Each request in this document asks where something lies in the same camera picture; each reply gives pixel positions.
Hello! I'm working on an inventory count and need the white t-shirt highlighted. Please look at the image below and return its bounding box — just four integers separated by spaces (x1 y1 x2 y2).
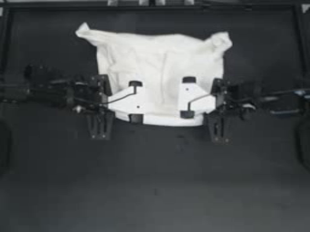
75 22 234 128

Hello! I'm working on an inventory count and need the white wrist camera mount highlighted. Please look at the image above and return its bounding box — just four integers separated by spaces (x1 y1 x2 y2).
106 84 144 122
178 82 218 118

